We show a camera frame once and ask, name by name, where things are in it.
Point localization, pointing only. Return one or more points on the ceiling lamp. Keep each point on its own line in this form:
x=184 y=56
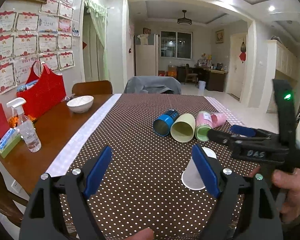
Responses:
x=184 y=20

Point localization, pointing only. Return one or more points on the wooden desk chair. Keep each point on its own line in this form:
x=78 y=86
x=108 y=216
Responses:
x=190 y=75

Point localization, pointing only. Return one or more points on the white paper cup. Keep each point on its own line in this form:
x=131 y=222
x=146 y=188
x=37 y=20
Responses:
x=197 y=172

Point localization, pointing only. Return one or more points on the red felt bag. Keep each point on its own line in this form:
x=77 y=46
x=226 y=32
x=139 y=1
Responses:
x=48 y=91

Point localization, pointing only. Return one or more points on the white ceramic bowl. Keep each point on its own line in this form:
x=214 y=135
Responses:
x=80 y=104

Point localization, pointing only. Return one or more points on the brown polka dot tablecloth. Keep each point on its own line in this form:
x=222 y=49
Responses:
x=142 y=187

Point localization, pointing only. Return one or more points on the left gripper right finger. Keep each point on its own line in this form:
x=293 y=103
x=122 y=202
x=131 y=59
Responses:
x=245 y=207

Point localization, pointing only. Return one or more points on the pink ribbed cup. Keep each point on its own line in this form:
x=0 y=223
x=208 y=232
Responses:
x=218 y=119

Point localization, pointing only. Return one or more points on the small framed picture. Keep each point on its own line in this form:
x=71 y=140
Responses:
x=219 y=35

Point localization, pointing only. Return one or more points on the white refrigerator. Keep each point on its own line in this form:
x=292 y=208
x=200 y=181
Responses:
x=147 y=55

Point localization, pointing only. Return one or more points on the chair with grey cover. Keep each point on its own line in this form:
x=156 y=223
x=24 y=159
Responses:
x=152 y=85

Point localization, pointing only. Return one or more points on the white waste bin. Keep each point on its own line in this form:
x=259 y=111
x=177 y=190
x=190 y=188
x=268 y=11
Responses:
x=201 y=85

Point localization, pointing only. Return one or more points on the window with dark panes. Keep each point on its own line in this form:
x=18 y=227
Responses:
x=176 y=44

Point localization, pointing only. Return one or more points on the person's left hand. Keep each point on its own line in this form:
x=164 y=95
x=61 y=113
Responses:
x=145 y=234

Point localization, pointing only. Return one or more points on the wooden chair back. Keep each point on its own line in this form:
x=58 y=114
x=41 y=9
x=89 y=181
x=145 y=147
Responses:
x=92 y=88

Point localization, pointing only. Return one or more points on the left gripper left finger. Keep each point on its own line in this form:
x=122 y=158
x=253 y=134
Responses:
x=43 y=217

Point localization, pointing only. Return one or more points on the clear spray bottle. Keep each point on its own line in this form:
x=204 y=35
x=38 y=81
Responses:
x=25 y=126

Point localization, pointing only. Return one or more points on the wooden chair at left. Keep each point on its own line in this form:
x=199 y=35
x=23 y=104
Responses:
x=8 y=206

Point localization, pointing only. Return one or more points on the dark wooden desk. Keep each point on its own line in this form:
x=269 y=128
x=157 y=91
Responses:
x=215 y=79

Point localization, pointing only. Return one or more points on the blue black cup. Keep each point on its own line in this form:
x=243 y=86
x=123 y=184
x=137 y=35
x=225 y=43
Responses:
x=163 y=123

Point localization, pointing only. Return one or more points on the white wall cabinet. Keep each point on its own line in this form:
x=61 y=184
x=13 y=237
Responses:
x=283 y=65

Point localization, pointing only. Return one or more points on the cream yellow cup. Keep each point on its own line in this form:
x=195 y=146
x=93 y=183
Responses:
x=183 y=128

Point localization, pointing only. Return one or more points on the pink green jar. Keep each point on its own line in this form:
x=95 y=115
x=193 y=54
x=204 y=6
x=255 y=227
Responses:
x=203 y=125

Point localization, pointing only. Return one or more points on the person's right hand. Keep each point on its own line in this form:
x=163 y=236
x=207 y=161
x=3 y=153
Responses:
x=290 y=209

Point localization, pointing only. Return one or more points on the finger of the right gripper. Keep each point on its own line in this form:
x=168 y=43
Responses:
x=221 y=137
x=250 y=132

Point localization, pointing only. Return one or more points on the green door curtain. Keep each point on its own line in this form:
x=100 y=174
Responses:
x=99 y=16

